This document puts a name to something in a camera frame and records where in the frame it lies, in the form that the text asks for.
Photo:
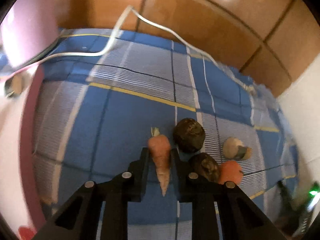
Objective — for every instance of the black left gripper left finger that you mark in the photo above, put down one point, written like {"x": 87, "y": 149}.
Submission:
{"x": 100, "y": 207}

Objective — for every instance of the orange toy carrot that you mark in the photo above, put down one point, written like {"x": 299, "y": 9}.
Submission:
{"x": 159, "y": 148}

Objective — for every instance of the dark lumpy fruit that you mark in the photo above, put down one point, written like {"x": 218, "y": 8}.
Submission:
{"x": 203, "y": 164}

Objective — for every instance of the orange tangerine on cloth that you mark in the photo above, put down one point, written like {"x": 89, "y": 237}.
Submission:
{"x": 230, "y": 171}

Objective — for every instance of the pink rimmed white tray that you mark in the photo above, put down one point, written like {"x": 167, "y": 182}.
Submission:
{"x": 20, "y": 203}

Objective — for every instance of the blue plaid tablecloth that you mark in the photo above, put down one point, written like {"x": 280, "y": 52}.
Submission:
{"x": 94, "y": 114}

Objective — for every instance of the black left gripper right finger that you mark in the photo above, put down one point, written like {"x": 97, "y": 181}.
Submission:
{"x": 219, "y": 211}

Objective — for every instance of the pink electric kettle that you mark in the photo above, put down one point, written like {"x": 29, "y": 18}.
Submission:
{"x": 28, "y": 30}

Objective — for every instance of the small red tomato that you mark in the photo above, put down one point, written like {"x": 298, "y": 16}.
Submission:
{"x": 26, "y": 233}

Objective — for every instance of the white and dark cut piece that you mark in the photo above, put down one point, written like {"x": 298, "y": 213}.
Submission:
{"x": 234, "y": 148}

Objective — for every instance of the small yellow-green fruit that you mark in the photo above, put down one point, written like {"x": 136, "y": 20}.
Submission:
{"x": 14, "y": 86}

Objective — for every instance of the wooden wall panelling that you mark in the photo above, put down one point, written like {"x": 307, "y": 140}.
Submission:
{"x": 273, "y": 41}

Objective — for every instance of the dark round fruit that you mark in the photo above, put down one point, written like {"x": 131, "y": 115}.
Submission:
{"x": 188, "y": 136}

